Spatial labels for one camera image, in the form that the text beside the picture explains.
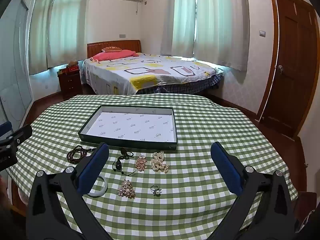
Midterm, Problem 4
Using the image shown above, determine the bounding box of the gold rhinestone brooch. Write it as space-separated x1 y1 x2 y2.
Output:
135 154 148 172

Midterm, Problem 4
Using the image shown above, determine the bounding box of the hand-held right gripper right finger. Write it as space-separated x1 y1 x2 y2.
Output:
197 141 295 240

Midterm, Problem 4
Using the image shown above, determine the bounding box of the white sheer curtain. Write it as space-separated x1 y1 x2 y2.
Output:
194 0 253 72
161 0 198 55
47 0 90 69
29 0 58 75

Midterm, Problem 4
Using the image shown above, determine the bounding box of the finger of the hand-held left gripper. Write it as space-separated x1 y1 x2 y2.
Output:
0 121 12 137
5 124 33 147

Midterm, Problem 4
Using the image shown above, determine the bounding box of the patterned white yellow bedspread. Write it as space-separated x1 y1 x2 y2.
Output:
82 52 224 95

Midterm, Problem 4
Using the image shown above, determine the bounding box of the dark green tray white liner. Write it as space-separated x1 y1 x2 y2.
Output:
78 105 178 150

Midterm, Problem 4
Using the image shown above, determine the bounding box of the cream pearl cluster necklace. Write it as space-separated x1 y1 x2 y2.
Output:
150 151 169 174

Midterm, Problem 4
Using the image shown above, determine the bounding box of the brown bead bracelet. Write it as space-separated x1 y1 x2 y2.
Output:
66 144 97 165

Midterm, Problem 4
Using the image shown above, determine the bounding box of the triangular pearl rhinestone brooch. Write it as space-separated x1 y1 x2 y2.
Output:
117 179 136 199

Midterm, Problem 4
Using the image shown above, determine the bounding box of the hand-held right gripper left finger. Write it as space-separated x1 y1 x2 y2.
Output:
26 142 125 240

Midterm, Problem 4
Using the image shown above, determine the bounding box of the brown wooden door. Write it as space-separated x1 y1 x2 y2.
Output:
257 0 320 138

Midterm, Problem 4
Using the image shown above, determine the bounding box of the pink pillow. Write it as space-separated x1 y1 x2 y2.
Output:
90 50 139 62

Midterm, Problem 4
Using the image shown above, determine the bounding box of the black cord pendant necklace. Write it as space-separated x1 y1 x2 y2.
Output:
112 148 137 178

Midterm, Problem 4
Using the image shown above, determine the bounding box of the green white checkered tablecloth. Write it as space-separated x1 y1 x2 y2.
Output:
5 94 299 240

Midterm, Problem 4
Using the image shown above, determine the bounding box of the wooden bed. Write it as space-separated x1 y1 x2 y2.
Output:
81 40 225 95

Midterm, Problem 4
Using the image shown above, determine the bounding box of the blue plaid bed skirt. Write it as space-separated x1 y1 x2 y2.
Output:
135 74 224 95

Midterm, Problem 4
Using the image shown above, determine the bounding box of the dark wooden nightstand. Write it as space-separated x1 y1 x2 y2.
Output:
58 67 83 99

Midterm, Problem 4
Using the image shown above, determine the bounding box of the glass wardrobe sliding door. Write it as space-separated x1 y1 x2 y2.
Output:
0 0 34 128

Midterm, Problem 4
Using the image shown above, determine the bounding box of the white jade bangle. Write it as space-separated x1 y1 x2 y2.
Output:
86 174 108 198

